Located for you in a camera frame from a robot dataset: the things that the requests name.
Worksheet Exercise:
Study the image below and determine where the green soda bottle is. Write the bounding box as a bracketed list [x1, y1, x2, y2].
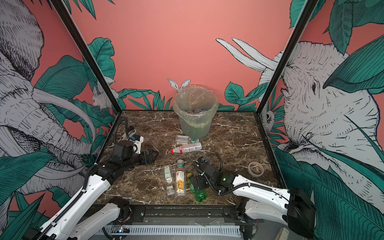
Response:
[187, 173, 207, 203]

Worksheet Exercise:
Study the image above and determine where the sunflower label tea bottle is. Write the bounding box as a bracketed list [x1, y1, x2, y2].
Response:
[176, 160, 186, 197]

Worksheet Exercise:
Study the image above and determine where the clear bottle green white label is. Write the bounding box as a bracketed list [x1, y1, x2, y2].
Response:
[163, 165, 175, 196]

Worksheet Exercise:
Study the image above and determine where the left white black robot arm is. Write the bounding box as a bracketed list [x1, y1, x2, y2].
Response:
[23, 135, 159, 240]

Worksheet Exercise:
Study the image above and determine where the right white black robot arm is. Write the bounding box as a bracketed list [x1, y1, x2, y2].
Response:
[192, 158, 316, 239]

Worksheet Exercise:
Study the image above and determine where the clear plastic bin liner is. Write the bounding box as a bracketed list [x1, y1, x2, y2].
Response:
[172, 84, 220, 129]

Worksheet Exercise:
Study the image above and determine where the grey mesh waste bin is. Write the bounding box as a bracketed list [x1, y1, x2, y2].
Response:
[173, 87, 219, 140]

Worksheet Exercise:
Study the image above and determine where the grey black stapler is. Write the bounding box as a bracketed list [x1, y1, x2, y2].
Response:
[119, 126, 137, 141]

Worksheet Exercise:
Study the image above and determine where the white tape roll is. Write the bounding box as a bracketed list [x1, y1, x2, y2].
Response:
[247, 162, 264, 178]

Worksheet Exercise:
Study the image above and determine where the red cap white bottle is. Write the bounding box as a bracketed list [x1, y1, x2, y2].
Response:
[171, 142, 202, 154]

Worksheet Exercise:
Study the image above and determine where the clear bottle green neck band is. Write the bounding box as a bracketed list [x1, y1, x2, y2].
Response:
[175, 135, 200, 145]

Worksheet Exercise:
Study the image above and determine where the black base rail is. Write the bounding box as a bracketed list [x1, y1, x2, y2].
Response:
[124, 205, 253, 224]

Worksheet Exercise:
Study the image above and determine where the white perforated cable tray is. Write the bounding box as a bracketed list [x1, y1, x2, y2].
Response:
[105, 225, 242, 238]

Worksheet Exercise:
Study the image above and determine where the left black frame post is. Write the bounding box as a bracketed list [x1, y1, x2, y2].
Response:
[51, 1, 122, 114]

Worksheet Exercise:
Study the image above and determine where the black frame post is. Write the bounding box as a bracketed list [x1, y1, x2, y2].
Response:
[51, 1, 122, 114]
[256, 1, 318, 117]

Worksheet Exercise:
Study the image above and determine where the right black frame post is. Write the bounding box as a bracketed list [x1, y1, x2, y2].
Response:
[256, 1, 318, 117]

